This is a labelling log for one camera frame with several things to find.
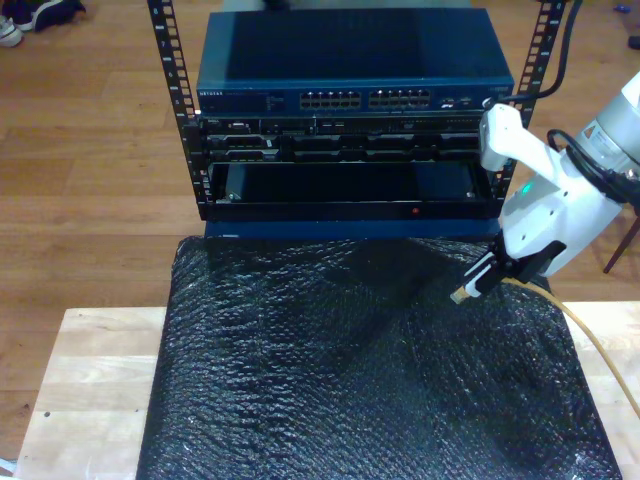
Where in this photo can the wooden leg chair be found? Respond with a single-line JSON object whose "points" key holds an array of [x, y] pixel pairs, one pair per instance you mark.
{"points": [[617, 250]]}

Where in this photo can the blue base box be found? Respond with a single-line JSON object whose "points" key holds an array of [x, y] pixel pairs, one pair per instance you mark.
{"points": [[350, 229]]}

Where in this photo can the black rack shelf tray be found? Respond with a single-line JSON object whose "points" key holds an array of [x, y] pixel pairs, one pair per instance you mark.
{"points": [[350, 210]]}

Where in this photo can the black bubble wrap mat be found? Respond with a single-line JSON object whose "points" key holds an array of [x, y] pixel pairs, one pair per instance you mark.
{"points": [[350, 375]]}

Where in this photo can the black rack server unit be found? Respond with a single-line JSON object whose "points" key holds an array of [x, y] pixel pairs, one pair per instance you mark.
{"points": [[350, 145]]}

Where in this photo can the small blue object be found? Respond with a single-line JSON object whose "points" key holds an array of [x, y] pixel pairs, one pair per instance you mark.
{"points": [[622, 8]]}

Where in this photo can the black metal equipment rack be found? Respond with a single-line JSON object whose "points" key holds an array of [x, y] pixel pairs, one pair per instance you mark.
{"points": [[170, 60]]}

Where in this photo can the dark shoe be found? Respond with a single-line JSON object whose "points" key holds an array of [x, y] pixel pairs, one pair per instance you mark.
{"points": [[50, 12]]}

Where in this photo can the white sneaker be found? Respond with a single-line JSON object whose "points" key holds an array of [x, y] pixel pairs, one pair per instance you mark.
{"points": [[9, 32]]}

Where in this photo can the blue network switch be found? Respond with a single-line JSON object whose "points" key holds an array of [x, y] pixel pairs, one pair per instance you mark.
{"points": [[350, 50]]}

